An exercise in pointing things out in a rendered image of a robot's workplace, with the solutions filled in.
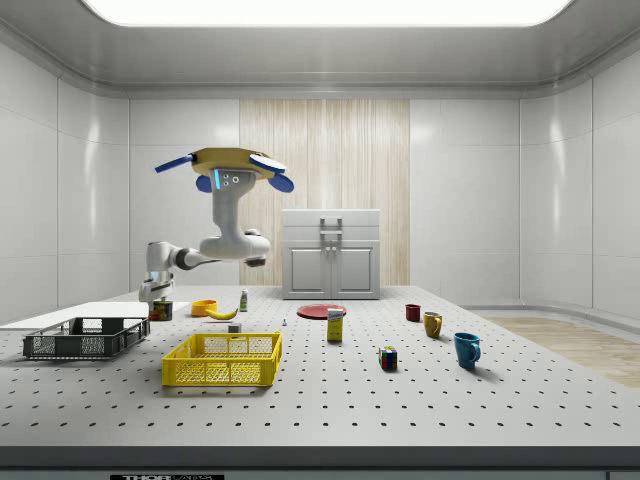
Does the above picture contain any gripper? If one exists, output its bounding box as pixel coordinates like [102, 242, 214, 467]
[137, 277, 177, 306]

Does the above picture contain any flat-sided can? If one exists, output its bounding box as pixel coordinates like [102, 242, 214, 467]
[148, 298, 175, 322]

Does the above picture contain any dark grey basket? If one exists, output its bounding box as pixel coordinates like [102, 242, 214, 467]
[21, 316, 152, 362]

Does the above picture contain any white board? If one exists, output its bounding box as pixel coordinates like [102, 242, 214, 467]
[0, 301, 151, 332]

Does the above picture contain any yellow basket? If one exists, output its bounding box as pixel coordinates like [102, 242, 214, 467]
[160, 331, 284, 388]

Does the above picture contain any drone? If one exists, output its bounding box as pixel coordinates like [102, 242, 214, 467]
[153, 146, 296, 194]

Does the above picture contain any red plate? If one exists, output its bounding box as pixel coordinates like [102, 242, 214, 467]
[296, 303, 348, 322]

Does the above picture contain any white cabinet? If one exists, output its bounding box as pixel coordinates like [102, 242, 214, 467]
[280, 208, 382, 302]

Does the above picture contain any yellow and white box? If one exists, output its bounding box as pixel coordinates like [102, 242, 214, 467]
[326, 307, 347, 344]

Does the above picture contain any puzzle cube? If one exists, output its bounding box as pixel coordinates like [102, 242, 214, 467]
[377, 345, 400, 372]

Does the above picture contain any yellow mug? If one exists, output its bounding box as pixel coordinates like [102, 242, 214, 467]
[422, 310, 445, 340]

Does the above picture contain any blue mug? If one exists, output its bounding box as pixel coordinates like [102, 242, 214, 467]
[452, 332, 483, 371]

